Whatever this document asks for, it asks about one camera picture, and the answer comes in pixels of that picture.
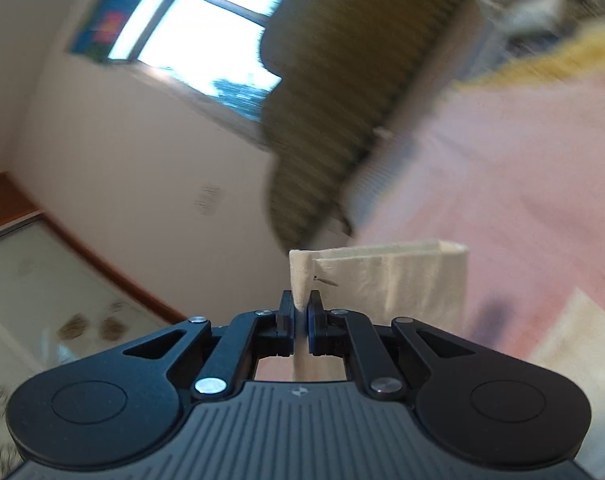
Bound cream pants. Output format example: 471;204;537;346
287;239;470;386

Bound beige cloth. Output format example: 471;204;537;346
526;287;605;480

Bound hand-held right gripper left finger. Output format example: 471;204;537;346
122;290;296;402

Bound wooden door frame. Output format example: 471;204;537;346
0;172;191;326

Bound olive striped headboard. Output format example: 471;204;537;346
259;0;489;257

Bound pink blanket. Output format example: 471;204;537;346
352;69;605;363

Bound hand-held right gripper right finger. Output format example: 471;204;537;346
307;290;477;402

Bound frosted glass sliding door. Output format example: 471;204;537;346
0;219;184;480

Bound window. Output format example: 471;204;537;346
107;0;319;124

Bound white wall switch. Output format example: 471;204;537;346
194;184;224;216

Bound yellow cloth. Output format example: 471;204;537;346
461;20;605;92

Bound colourful wall poster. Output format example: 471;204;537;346
69;0;172;64

